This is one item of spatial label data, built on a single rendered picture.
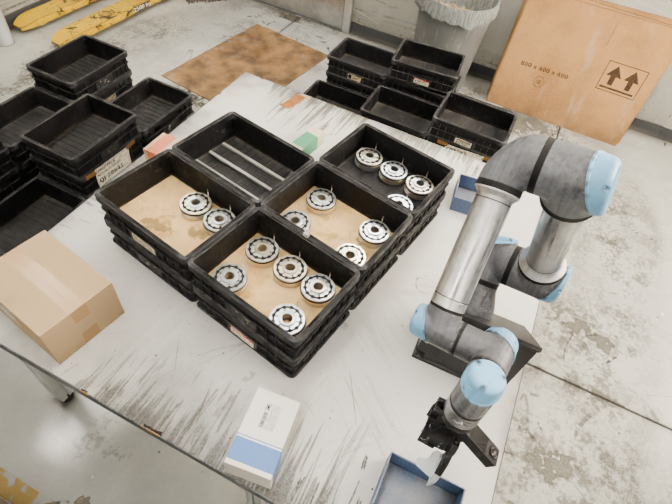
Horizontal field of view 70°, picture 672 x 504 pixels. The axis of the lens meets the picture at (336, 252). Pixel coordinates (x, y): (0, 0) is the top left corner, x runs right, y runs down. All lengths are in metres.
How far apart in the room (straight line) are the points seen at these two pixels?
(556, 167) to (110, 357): 1.25
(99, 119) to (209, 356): 1.55
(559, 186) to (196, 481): 1.66
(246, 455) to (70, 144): 1.76
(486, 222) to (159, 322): 1.01
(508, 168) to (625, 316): 2.08
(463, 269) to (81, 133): 2.03
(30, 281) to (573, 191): 1.36
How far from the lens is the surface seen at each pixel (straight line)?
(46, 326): 1.45
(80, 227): 1.87
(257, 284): 1.44
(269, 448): 1.28
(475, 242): 1.01
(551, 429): 2.44
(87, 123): 2.67
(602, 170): 1.01
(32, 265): 1.59
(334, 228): 1.60
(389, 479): 1.38
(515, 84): 4.05
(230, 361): 1.47
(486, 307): 1.38
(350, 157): 1.88
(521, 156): 1.01
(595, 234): 3.33
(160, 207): 1.68
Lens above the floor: 2.01
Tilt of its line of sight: 51 degrees down
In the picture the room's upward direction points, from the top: 10 degrees clockwise
